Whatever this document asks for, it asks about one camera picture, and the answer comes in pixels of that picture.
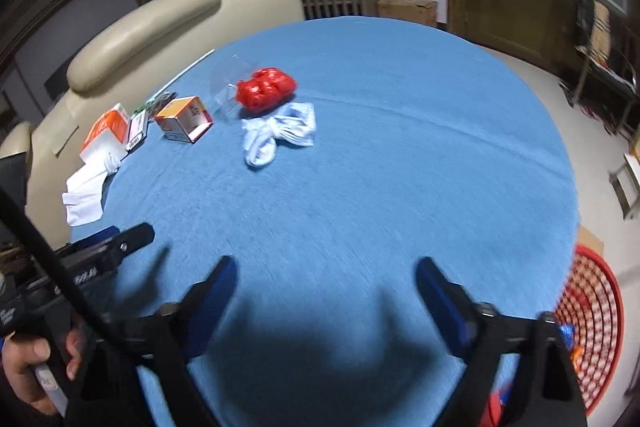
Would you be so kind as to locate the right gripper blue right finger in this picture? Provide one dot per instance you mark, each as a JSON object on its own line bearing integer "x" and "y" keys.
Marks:
{"x": 450, "y": 307}

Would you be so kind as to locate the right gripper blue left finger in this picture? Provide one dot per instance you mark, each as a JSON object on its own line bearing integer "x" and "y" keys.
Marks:
{"x": 203, "y": 306}

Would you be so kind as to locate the orange cardboard box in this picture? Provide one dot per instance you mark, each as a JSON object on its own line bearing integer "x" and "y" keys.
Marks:
{"x": 184, "y": 119}

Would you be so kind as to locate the light blue cloth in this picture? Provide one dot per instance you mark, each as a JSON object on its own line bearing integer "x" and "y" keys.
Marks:
{"x": 293, "y": 123}

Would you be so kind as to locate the clear plastic wrapper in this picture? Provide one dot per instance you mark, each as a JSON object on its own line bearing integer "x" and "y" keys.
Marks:
{"x": 223, "y": 86}

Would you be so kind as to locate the red plastic bag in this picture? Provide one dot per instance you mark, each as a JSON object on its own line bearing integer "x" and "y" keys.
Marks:
{"x": 266, "y": 89}

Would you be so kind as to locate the person's left hand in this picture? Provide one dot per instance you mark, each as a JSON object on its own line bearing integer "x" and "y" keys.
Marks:
{"x": 20, "y": 355}

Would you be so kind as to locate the white tissue paper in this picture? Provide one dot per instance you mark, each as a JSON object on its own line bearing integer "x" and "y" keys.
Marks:
{"x": 84, "y": 190}

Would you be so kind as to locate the blue orange snack wrappers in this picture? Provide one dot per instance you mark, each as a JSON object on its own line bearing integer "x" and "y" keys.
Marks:
{"x": 574, "y": 348}

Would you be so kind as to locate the orange white tissue box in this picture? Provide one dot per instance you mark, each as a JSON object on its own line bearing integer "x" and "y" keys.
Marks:
{"x": 109, "y": 135}

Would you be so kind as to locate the red plastic mesh basket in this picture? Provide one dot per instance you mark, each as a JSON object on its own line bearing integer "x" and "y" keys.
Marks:
{"x": 593, "y": 303}

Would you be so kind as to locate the small white labelled packet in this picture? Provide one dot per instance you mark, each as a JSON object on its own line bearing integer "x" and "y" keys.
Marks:
{"x": 138, "y": 129}

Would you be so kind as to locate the dark green snack packet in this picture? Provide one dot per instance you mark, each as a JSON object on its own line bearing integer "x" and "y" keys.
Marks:
{"x": 155, "y": 104}

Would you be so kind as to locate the blue round tablecloth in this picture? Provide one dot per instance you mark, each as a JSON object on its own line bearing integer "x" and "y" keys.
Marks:
{"x": 425, "y": 146}

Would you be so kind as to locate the beige leather sofa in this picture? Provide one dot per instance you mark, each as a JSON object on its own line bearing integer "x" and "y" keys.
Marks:
{"x": 125, "y": 64}

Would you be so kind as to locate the small white step stool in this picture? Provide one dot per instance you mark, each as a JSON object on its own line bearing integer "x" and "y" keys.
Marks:
{"x": 626, "y": 185}

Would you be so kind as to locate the dark chair with striped cloth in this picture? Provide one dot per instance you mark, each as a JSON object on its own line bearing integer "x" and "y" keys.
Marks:
{"x": 608, "y": 51}

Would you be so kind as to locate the cardboard box by wall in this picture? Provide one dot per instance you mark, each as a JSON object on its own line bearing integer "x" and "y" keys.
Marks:
{"x": 423, "y": 12}

